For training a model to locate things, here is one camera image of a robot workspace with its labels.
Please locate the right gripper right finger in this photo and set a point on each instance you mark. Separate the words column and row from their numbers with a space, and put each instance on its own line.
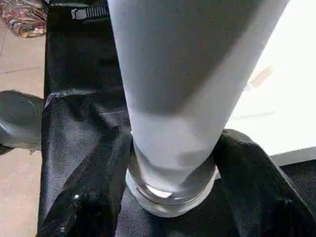
column 261, row 197

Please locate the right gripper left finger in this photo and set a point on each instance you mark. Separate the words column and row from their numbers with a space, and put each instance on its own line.
column 89, row 197

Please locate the white plastic table top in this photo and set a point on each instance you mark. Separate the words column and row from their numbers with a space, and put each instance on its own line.
column 286, row 74

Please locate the white plastic table leg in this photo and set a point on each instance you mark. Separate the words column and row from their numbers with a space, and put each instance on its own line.
column 187, row 74

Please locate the grey rounded robot foot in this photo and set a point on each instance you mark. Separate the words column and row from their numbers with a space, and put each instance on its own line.
column 19, row 121

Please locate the black mat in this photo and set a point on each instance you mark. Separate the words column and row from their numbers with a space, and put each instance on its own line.
column 79, row 74

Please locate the colourful patterned cloth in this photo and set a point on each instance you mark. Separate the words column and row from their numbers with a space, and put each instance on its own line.
column 22, row 17

